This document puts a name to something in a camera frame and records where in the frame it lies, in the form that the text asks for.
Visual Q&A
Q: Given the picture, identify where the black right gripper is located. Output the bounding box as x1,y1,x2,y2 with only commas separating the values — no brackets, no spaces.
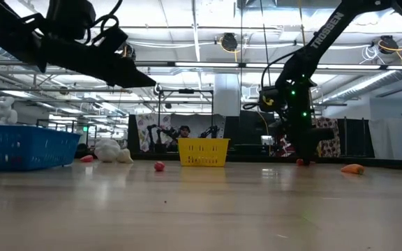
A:
284,79,335,167

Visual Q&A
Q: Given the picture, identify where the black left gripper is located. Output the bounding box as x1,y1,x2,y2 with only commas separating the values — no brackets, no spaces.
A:
38,24,157,89

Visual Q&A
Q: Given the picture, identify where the long orange pepper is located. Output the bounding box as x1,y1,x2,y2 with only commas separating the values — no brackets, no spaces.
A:
340,163,365,175

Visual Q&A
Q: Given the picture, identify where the small cream garlic bulb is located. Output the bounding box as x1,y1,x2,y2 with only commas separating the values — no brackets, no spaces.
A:
117,148,134,165

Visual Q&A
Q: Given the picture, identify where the red shelf rack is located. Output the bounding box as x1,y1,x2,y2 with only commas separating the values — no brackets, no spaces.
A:
279,134,298,156

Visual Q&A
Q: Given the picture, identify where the brown patterned cloth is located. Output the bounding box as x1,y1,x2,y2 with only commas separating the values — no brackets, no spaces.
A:
308,117,341,158

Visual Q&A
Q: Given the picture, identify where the white floral cloth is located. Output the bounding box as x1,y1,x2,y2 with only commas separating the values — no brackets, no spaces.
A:
135,113,172,153

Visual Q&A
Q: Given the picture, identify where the black partition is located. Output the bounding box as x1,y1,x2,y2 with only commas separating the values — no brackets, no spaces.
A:
312,117,375,158
223,110,281,156

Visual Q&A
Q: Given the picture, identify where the long ceiling light bar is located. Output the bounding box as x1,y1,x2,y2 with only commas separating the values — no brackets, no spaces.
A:
0,59,402,71

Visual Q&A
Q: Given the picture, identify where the person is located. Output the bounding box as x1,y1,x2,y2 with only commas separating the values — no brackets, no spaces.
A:
178,124,192,139

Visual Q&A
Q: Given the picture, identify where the large white garlic bulb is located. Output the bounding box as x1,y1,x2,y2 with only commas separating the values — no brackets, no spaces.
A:
94,138,121,163

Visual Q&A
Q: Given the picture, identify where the plain white sheet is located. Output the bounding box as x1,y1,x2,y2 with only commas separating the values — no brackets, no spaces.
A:
169,114,226,139

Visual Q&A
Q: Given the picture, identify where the white panel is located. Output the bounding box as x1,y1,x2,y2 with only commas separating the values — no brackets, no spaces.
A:
368,118,402,161

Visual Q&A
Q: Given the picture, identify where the white pillar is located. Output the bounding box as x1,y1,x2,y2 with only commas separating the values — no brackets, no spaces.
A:
214,73,242,117

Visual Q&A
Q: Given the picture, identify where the yellow plastic basket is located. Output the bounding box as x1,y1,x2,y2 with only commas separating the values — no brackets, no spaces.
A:
177,137,230,167

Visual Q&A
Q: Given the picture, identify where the blue plastic basket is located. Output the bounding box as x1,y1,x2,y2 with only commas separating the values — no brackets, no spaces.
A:
0,124,82,172

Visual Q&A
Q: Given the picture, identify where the white blocky figure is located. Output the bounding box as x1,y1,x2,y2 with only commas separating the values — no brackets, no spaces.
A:
0,96,19,126

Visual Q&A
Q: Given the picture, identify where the black metal gantry frame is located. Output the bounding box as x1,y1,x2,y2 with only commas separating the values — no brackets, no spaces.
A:
157,89,215,154

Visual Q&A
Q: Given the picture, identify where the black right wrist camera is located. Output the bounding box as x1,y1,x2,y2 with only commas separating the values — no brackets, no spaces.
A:
258,86,286,113

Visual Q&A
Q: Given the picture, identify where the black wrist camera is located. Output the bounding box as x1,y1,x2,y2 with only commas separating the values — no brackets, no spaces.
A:
45,0,97,41
258,86,286,113

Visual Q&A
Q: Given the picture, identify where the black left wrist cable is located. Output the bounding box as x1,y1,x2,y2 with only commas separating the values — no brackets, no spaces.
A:
82,0,124,45

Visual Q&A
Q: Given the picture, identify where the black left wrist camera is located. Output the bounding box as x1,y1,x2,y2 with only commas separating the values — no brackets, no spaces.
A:
45,0,97,41

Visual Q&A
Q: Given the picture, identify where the black hanging cable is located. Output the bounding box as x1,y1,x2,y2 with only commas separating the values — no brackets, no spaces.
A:
258,0,274,86

